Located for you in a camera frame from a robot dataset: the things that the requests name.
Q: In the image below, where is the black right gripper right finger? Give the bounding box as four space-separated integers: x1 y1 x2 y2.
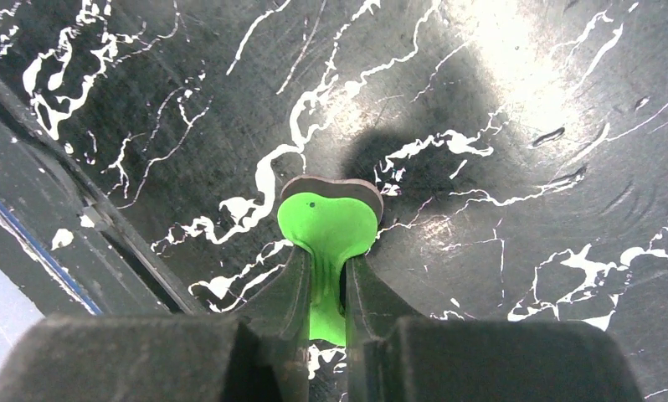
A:
345 256 642 401

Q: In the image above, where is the green bone-shaped eraser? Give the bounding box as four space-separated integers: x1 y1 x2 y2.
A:
277 175 384 347

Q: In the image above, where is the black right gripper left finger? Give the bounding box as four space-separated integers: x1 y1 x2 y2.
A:
0 248 311 401

